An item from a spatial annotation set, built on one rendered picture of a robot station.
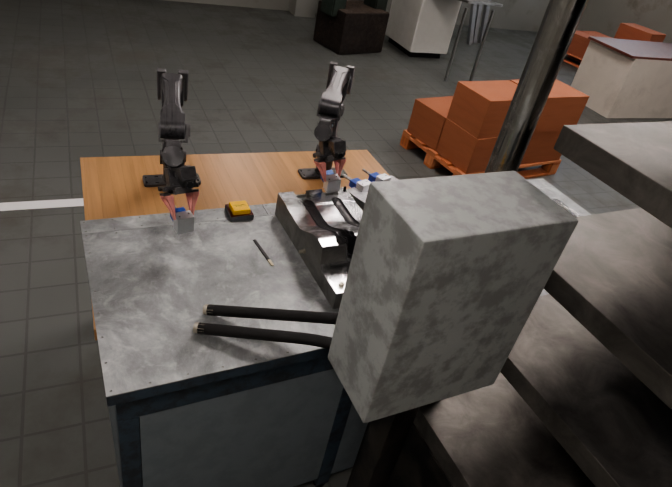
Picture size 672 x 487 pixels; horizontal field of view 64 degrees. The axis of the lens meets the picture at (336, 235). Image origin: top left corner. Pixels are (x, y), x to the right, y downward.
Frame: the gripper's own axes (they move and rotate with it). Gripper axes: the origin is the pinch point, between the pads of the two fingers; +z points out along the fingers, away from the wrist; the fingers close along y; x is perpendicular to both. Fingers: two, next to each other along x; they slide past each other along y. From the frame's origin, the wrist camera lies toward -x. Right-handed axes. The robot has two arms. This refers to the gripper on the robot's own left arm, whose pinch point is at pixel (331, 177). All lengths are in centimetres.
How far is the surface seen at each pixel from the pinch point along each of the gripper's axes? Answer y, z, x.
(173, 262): -59, 13, -15
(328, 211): -5.9, 9.0, -9.0
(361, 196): 12.8, 10.2, 4.0
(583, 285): 7, 4, -105
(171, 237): -57, 8, -3
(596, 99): 453, 43, 298
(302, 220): -16.6, 9.0, -12.6
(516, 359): 3, 25, -92
